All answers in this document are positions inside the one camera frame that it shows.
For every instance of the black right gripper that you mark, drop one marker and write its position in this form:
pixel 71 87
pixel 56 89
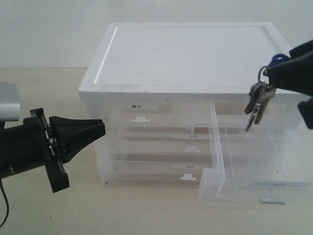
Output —
pixel 294 72

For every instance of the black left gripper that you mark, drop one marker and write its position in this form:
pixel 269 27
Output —
pixel 74 135

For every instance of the bottom wide translucent drawer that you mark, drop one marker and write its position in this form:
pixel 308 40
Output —
pixel 160 167

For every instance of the wide translucent drawer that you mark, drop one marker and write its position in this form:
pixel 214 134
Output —
pixel 160 167
pixel 168 140

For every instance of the bunch of keys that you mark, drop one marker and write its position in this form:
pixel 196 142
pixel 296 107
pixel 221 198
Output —
pixel 261 92

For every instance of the middle wide translucent drawer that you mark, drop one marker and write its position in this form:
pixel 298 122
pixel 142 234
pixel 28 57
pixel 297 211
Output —
pixel 168 140

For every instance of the white translucent drawer cabinet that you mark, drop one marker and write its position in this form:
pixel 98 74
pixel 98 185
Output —
pixel 175 62

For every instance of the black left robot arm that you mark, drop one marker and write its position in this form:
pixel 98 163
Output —
pixel 19 150

